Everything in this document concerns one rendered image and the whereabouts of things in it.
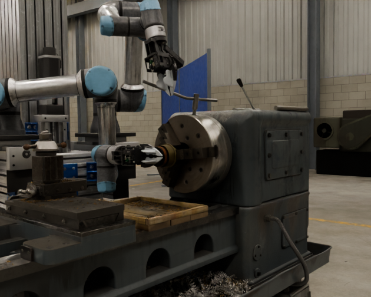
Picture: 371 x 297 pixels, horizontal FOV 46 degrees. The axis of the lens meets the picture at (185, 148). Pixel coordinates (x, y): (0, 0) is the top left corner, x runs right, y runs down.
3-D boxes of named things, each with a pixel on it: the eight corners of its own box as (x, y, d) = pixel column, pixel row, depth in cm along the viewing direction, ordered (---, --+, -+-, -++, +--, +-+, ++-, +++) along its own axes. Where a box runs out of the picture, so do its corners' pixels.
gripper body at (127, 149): (132, 167, 159) (111, 165, 167) (149, 165, 165) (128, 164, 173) (131, 146, 158) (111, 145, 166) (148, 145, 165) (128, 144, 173)
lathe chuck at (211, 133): (164, 180, 191) (172, 109, 186) (221, 200, 171) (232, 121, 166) (149, 182, 185) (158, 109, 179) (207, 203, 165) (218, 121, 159)
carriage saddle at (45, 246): (49, 219, 154) (48, 202, 154) (138, 240, 124) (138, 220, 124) (-39, 236, 132) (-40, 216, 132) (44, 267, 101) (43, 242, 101)
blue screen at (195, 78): (146, 175, 1055) (145, 78, 1043) (179, 174, 1073) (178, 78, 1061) (185, 204, 655) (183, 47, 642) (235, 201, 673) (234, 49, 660)
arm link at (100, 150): (105, 164, 184) (104, 144, 183) (122, 165, 176) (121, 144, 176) (89, 165, 178) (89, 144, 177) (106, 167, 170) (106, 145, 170)
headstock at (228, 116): (235, 182, 246) (235, 114, 244) (315, 190, 215) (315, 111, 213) (163, 196, 202) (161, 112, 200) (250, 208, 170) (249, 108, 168)
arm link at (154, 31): (154, 35, 166) (169, 26, 161) (157, 46, 165) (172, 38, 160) (140, 32, 160) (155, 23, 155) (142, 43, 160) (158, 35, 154)
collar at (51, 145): (50, 149, 141) (49, 140, 141) (63, 150, 136) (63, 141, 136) (27, 151, 135) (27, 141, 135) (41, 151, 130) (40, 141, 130)
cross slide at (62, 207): (44, 203, 152) (44, 190, 152) (125, 219, 124) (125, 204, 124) (-3, 211, 140) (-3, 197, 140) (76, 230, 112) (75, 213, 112)
